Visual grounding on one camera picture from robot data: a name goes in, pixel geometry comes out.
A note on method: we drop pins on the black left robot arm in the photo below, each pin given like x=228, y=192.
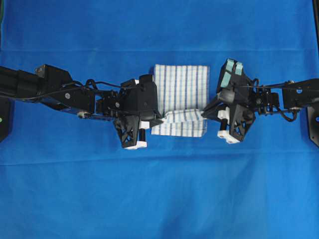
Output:
x=55, y=88

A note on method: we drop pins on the blue striped white towel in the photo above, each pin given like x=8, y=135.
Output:
x=183, y=93

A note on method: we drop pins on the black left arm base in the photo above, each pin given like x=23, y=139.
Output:
x=6, y=117

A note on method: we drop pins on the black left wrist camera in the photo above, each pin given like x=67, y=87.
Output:
x=147, y=98

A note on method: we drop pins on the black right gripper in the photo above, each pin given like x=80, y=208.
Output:
x=235, y=120

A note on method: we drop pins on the blue table cloth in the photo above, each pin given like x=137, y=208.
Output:
x=62, y=177

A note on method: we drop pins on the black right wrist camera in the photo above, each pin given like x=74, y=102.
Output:
x=233, y=82

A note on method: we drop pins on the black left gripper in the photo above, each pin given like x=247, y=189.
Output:
x=130, y=127

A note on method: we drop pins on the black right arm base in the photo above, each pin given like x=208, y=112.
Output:
x=313, y=123

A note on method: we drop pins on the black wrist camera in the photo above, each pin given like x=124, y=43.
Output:
x=147, y=98
x=233, y=82

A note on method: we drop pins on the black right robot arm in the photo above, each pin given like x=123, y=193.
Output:
x=286, y=99

